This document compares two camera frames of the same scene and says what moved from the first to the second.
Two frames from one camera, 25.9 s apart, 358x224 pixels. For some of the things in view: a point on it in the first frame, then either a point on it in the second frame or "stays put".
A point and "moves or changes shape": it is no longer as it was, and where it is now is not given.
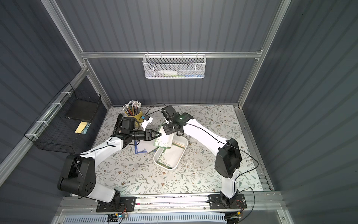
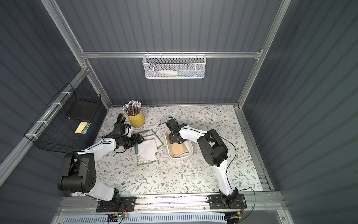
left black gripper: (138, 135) -> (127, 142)
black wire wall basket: (67, 125) stays put
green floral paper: (169, 157) -> (146, 150)
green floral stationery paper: (164, 141) moves or changes shape
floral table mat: (132, 170) stays put
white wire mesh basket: (174, 66) stays put
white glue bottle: (167, 72) stays put
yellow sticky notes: (81, 127) stays put
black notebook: (82, 109) stays put
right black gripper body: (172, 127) stays put
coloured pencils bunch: (133, 108) stays put
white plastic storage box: (169, 158) -> (188, 144)
